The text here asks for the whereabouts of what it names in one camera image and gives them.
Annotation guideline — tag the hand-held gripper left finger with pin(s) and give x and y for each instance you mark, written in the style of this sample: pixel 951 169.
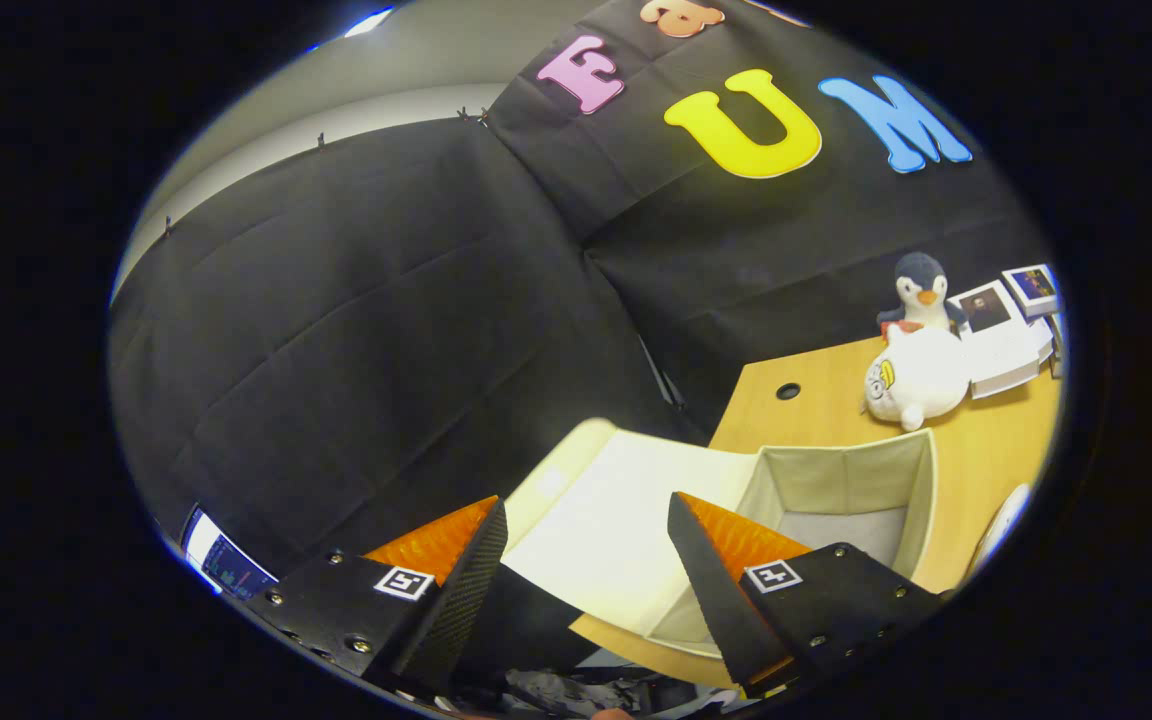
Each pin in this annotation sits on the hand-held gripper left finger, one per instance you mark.
pixel 446 620

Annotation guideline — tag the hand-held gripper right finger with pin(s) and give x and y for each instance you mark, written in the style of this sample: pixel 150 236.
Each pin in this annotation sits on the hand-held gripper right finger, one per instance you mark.
pixel 726 620

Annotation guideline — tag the beige fabric storage box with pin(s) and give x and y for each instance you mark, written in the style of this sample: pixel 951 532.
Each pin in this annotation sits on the beige fabric storage box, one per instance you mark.
pixel 616 520

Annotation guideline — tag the white canvas shoe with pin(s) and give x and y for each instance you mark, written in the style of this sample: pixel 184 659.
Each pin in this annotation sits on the white canvas shoe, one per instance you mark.
pixel 1001 520

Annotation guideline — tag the computer screen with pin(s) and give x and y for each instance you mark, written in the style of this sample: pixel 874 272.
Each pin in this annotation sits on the computer screen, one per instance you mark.
pixel 226 570

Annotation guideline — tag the white round plush toy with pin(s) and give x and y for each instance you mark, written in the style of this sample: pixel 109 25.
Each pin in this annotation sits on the white round plush toy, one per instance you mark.
pixel 921 375

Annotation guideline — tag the grey penguin plush toy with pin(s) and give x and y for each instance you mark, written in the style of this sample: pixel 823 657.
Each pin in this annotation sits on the grey penguin plush toy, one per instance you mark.
pixel 921 290

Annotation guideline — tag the white book with portrait cover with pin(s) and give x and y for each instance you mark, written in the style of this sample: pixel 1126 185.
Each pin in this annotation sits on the white book with portrait cover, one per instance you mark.
pixel 1001 345

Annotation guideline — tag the white book with blue picture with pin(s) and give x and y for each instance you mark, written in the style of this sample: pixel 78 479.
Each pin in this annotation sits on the white book with blue picture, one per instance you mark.
pixel 1031 288

